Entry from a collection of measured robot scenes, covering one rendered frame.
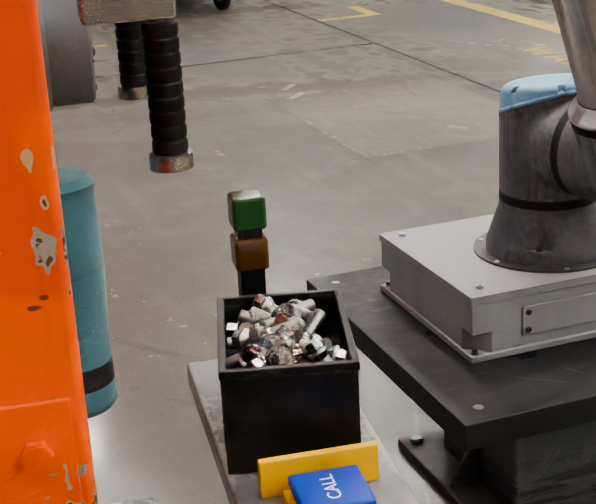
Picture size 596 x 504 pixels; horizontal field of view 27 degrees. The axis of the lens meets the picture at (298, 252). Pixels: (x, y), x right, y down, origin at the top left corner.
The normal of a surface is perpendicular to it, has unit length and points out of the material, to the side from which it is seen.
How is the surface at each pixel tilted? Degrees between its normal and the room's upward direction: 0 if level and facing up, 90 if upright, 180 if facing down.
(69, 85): 124
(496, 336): 90
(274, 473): 90
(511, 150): 90
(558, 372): 0
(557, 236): 69
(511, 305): 90
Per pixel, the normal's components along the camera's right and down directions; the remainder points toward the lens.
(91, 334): 0.71, 0.23
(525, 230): -0.56, -0.04
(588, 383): -0.05, -0.94
